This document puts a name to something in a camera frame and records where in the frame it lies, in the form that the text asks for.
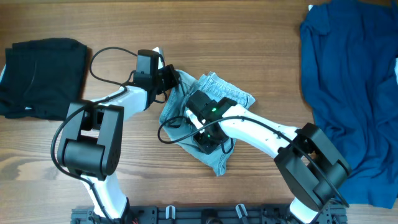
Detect light blue denim shorts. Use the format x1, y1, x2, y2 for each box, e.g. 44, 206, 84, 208
159, 70, 256, 176

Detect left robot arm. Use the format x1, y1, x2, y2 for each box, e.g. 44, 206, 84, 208
50, 48, 180, 223

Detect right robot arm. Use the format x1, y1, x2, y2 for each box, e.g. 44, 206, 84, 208
186, 90, 351, 223

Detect folded black garment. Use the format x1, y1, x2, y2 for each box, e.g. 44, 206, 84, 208
1, 38, 88, 121

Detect dark blue shirt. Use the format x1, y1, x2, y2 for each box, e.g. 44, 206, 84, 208
300, 1, 397, 208

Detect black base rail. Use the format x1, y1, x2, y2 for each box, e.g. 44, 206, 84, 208
70, 204, 348, 224

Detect left black cable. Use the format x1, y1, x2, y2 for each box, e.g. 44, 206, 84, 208
50, 46, 169, 223

